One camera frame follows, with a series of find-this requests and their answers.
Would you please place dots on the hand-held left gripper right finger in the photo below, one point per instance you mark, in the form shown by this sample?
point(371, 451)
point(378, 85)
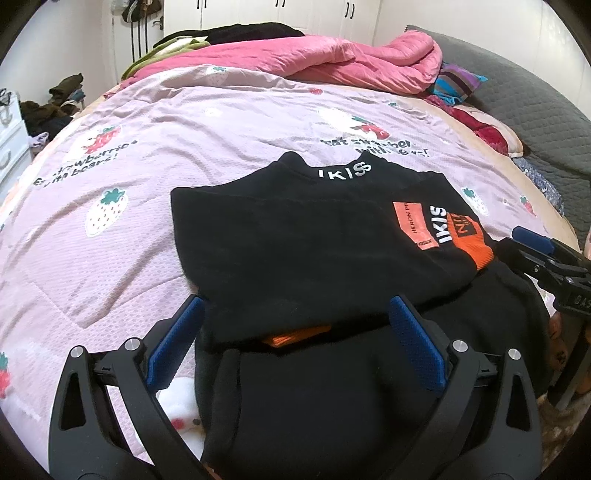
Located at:
point(418, 341)

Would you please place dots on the hanging bags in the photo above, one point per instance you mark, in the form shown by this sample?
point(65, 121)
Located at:
point(138, 9)

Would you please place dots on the black sweater with orange cuffs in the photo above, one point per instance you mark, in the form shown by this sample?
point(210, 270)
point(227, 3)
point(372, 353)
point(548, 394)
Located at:
point(300, 240)

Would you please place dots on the pink quilt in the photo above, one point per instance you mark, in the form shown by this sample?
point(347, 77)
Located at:
point(286, 55)

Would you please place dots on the pile of dark clothes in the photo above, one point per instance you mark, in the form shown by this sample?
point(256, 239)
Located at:
point(60, 99)

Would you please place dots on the white drawer cabinet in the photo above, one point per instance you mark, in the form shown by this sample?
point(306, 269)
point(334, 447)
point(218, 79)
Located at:
point(11, 138)

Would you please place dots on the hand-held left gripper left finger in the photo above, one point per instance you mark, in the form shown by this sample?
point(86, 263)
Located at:
point(178, 337)

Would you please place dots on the beige bed sheet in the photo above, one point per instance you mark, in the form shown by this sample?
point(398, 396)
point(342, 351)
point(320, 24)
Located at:
point(570, 226)

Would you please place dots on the red pillow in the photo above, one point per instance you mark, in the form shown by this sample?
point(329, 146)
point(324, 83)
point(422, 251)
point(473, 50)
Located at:
point(489, 131)

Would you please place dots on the black clothing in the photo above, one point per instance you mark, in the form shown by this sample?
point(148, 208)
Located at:
point(240, 33)

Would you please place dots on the grey quilted headboard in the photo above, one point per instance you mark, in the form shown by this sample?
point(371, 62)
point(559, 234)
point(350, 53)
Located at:
point(521, 92)

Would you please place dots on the lilac strawberry printed blanket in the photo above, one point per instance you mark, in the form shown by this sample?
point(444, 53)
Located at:
point(138, 138)

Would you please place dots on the purple striped pillow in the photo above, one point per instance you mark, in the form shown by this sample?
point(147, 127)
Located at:
point(455, 83)

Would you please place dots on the green cloth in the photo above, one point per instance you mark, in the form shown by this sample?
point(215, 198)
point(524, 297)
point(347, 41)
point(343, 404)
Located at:
point(161, 53)

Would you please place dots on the white door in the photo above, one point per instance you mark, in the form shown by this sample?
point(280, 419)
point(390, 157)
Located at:
point(158, 34)

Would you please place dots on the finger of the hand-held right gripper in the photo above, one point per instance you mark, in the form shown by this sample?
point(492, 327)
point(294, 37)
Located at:
point(533, 239)
point(519, 258)

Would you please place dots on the white wardrobe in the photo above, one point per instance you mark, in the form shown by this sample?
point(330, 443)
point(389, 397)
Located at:
point(277, 16)

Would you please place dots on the blue patterned cloth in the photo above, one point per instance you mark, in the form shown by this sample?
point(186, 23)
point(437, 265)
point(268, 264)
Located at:
point(540, 184)

